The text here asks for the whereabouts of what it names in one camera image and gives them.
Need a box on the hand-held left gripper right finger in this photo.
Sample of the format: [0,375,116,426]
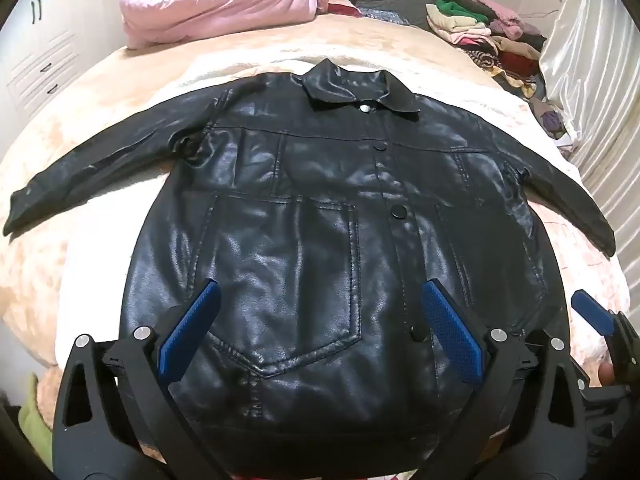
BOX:
[400,278,592,480]

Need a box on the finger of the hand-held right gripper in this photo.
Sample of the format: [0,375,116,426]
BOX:
[570,289,640,361]

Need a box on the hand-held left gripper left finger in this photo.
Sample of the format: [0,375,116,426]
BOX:
[51,278,226,480]

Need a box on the black leather jacket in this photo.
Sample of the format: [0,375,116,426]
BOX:
[2,58,617,466]

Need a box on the pile of folded clothes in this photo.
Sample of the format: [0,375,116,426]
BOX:
[425,0,569,142]

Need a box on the green garment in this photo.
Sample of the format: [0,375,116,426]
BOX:
[17,374,57,447]

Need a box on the tan plush bed cover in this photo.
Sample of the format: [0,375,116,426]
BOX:
[0,12,466,436]

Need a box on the white curtain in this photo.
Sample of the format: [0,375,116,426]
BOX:
[520,0,640,283]

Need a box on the pink quilt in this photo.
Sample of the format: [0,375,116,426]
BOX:
[119,0,321,51]

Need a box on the white wardrobe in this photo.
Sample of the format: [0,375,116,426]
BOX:
[0,0,132,128]

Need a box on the colourful patterned cloth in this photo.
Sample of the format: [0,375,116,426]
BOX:
[300,0,416,27]

